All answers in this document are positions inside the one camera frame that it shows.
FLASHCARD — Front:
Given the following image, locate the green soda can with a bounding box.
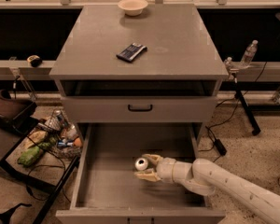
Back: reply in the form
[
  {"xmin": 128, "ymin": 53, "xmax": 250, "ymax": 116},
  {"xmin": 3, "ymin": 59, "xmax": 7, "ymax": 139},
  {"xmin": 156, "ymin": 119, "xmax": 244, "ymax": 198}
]
[{"xmin": 134, "ymin": 158, "xmax": 148, "ymax": 171}]

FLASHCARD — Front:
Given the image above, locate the grey drawer cabinet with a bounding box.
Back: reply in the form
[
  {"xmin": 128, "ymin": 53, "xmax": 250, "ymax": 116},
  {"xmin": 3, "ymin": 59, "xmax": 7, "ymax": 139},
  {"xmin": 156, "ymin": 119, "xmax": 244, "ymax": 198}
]
[{"xmin": 49, "ymin": 3, "xmax": 230, "ymax": 133}]

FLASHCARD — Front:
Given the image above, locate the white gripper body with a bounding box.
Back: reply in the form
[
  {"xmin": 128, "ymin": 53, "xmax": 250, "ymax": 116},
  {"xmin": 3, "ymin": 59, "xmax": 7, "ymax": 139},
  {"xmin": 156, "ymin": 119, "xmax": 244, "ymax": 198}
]
[{"xmin": 156, "ymin": 158, "xmax": 176, "ymax": 183}]

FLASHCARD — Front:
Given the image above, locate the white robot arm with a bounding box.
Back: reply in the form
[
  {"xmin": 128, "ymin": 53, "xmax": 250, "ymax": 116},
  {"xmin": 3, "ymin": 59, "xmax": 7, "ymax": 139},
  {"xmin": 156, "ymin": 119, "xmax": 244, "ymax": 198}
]
[{"xmin": 134, "ymin": 154, "xmax": 280, "ymax": 224}]

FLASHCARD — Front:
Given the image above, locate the black side table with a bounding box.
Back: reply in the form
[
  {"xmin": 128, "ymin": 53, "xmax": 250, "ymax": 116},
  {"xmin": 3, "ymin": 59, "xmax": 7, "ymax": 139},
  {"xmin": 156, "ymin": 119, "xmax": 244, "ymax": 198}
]
[{"xmin": 0, "ymin": 117, "xmax": 80, "ymax": 224}]

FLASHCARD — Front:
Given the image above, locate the closed grey top drawer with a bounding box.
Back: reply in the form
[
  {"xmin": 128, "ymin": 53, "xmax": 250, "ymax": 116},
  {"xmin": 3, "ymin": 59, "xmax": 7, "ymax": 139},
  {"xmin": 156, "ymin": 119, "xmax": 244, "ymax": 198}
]
[{"xmin": 62, "ymin": 96, "xmax": 217, "ymax": 123}]

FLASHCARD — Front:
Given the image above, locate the dark brown chair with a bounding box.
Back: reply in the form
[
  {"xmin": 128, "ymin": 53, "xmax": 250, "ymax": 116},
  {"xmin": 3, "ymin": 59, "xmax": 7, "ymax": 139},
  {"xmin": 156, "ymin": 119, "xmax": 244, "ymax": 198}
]
[{"xmin": 0, "ymin": 90, "xmax": 36, "ymax": 133}]

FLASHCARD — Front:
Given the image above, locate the green snack bag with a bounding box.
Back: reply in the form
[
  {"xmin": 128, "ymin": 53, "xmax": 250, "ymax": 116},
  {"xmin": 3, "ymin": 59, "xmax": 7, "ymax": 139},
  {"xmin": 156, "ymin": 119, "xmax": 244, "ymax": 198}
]
[{"xmin": 17, "ymin": 137, "xmax": 57, "ymax": 167}]

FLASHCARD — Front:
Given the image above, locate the black power adapter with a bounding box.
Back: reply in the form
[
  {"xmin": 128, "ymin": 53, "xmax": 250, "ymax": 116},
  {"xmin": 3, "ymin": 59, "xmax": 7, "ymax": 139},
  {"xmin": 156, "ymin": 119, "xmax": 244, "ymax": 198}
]
[{"xmin": 214, "ymin": 139, "xmax": 227, "ymax": 156}]

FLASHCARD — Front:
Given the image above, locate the clear plastic water bottle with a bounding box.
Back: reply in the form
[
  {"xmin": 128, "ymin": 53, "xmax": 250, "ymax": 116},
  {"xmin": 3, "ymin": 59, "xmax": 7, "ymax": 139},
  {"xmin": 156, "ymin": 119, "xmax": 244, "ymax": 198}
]
[{"xmin": 240, "ymin": 40, "xmax": 258, "ymax": 69}]

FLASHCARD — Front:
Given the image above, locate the yellow black tape measure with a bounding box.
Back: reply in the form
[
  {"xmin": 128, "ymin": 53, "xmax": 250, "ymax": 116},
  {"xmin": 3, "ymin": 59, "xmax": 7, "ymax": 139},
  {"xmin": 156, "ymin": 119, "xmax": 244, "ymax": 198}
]
[{"xmin": 27, "ymin": 55, "xmax": 42, "ymax": 68}]

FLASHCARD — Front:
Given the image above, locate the silver can in basket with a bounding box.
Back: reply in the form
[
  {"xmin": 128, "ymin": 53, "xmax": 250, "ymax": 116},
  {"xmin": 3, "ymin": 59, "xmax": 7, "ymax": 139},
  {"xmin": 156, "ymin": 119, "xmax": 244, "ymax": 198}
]
[{"xmin": 53, "ymin": 109, "xmax": 69, "ymax": 128}]

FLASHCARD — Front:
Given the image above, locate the black floor cable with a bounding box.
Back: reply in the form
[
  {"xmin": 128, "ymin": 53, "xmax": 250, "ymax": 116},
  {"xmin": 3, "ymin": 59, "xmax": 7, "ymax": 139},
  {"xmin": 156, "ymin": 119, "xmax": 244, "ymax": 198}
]
[{"xmin": 198, "ymin": 61, "xmax": 269, "ymax": 169}]

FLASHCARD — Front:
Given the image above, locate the open grey middle drawer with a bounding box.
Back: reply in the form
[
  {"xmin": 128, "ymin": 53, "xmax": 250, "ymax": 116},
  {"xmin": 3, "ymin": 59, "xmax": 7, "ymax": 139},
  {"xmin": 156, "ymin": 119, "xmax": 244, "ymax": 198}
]
[{"xmin": 56, "ymin": 123, "xmax": 225, "ymax": 224}]

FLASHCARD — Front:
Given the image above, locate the black drawer handle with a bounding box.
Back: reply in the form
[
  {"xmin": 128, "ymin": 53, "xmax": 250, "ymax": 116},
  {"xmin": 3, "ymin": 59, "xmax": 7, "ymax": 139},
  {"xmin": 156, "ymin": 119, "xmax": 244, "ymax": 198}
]
[{"xmin": 128, "ymin": 105, "xmax": 153, "ymax": 112}]

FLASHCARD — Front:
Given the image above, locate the beige snack bag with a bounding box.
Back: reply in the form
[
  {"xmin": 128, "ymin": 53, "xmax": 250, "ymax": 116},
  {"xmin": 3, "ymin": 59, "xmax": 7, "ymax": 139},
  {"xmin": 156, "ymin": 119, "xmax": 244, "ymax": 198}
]
[{"xmin": 24, "ymin": 131, "xmax": 48, "ymax": 149}]

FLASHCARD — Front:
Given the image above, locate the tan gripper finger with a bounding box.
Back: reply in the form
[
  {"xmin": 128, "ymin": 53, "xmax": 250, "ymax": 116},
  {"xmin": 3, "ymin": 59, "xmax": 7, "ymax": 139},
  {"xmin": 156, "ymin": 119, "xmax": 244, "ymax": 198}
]
[
  {"xmin": 134, "ymin": 168, "xmax": 161, "ymax": 182},
  {"xmin": 142, "ymin": 154, "xmax": 163, "ymax": 166}
]

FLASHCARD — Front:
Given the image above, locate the black tripod stand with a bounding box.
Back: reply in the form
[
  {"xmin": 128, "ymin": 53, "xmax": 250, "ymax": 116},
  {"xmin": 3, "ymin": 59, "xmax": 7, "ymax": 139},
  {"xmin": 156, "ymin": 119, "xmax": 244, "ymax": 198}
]
[{"xmin": 223, "ymin": 56, "xmax": 261, "ymax": 136}]

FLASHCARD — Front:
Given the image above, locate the white paper bowl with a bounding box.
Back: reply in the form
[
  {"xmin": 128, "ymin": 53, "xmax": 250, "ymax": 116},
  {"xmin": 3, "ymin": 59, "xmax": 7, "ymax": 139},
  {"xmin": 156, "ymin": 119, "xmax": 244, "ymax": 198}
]
[{"xmin": 118, "ymin": 0, "xmax": 148, "ymax": 17}]

